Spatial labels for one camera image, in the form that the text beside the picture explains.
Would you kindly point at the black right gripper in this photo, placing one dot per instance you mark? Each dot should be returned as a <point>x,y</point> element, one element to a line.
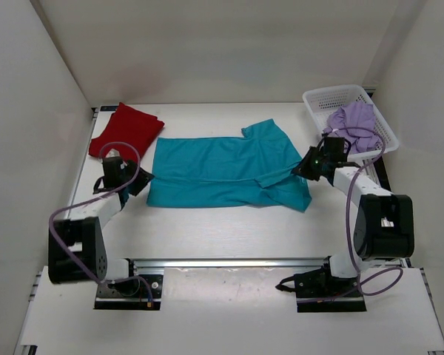
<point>303,170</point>

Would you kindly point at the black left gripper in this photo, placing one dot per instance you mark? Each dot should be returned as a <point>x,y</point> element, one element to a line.
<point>143,178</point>

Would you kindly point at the teal t shirt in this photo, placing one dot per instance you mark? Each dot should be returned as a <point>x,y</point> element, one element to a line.
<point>254,169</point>

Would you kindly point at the red t shirt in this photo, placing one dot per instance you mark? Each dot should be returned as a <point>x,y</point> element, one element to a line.
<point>127,126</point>

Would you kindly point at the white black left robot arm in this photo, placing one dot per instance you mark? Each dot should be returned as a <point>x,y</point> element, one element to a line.
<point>76,250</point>

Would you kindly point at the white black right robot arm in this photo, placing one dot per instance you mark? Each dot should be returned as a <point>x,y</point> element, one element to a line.
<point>379,224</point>

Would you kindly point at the white plastic basket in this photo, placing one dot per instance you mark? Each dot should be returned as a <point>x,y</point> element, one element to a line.
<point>321,103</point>

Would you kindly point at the lilac t shirt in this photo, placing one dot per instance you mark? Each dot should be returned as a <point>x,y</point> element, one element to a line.
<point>355,122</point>

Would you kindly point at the blue label sticker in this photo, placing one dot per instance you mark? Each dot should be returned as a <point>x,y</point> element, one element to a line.
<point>108,108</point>

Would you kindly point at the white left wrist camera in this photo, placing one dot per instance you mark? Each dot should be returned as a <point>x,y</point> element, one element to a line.
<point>113,153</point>

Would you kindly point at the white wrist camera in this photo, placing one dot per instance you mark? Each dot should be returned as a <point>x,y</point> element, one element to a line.
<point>113,153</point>
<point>328,132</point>

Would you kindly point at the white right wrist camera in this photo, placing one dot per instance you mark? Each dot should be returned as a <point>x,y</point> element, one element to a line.
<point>328,132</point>

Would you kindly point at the aluminium table rail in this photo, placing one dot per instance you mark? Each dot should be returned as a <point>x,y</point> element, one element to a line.
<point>286,262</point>

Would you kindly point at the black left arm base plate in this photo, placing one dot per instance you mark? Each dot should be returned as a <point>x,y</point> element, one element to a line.
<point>132,295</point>

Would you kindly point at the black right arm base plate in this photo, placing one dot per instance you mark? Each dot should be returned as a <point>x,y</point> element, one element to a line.
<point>318,291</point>

